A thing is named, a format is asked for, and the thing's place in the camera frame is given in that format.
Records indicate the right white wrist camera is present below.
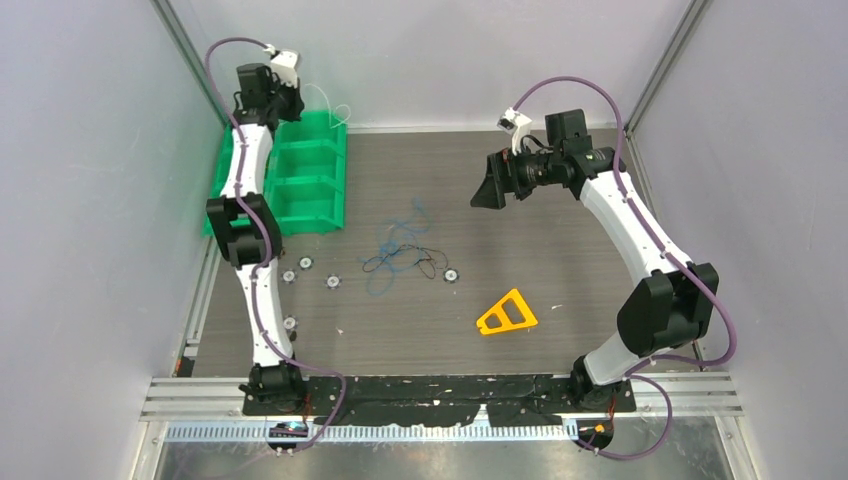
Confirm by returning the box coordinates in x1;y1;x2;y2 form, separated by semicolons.
496;107;533;155

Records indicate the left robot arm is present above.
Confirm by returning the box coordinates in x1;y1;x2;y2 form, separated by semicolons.
206;63;307;414

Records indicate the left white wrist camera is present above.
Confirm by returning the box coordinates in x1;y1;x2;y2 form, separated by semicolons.
263;44;301;89

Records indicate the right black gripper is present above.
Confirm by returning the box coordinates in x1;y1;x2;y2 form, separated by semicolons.
471;141;562;210

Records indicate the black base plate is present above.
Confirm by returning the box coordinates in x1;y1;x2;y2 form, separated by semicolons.
239;373;635;427

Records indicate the aluminium front rail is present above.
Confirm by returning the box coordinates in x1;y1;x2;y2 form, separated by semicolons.
140;372;744;443

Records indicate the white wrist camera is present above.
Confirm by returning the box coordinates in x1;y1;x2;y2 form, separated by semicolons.
496;107;533;155
263;44;301;89

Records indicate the poker chip lower left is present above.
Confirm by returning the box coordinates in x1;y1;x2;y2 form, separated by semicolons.
282;316;298;332

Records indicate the yellow triangular plastic piece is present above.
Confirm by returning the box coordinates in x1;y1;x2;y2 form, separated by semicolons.
475;288;539;336

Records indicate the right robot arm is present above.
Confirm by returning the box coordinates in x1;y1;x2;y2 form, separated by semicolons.
470;108;719;411

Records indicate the poker chip middle left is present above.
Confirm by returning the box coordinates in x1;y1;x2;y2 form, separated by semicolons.
325;274;342;290

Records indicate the white wire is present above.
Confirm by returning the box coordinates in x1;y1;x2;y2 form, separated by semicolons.
301;82;352;130

